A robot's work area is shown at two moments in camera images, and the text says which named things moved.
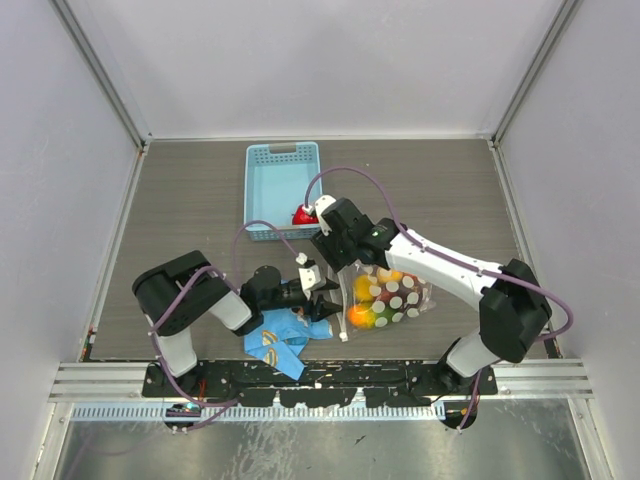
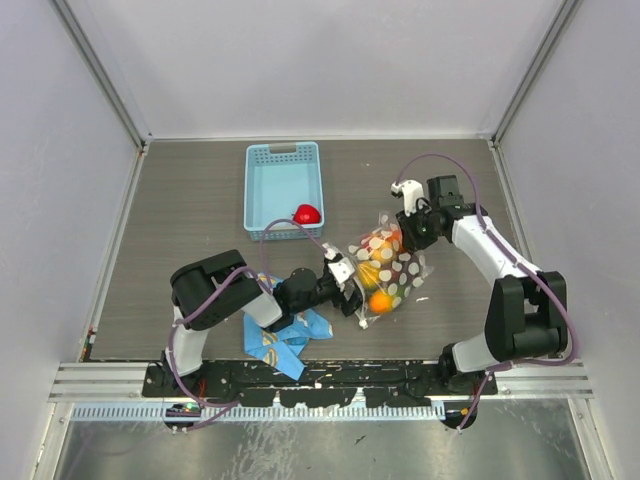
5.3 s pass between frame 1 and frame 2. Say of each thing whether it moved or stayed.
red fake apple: stayed
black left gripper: moved
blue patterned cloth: stayed
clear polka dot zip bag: moved
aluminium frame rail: stayed
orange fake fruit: moved
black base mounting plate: stayed
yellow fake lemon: moved
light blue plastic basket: stayed
